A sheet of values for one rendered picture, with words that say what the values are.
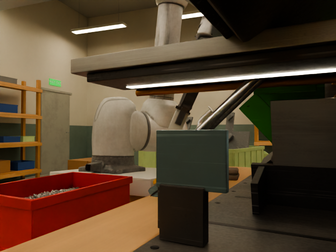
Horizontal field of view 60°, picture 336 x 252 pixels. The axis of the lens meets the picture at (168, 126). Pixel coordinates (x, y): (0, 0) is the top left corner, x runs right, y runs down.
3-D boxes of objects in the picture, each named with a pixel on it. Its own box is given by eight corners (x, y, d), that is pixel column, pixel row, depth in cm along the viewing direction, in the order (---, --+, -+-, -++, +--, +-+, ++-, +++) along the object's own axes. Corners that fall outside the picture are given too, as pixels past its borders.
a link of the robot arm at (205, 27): (207, 7, 63) (196, 31, 63) (244, 24, 64) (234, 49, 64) (199, 22, 73) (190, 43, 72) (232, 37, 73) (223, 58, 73)
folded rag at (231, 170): (203, 179, 86) (203, 169, 86) (207, 175, 93) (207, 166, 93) (238, 180, 83) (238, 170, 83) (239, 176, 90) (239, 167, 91)
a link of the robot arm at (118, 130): (84, 154, 110) (86, 97, 112) (127, 154, 121) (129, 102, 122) (101, 156, 97) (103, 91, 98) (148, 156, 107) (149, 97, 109)
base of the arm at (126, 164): (67, 171, 101) (68, 155, 101) (109, 168, 120) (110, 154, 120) (109, 175, 92) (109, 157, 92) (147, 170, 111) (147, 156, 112)
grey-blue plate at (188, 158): (153, 238, 38) (153, 129, 38) (161, 233, 39) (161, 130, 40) (225, 252, 33) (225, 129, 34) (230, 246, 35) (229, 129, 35)
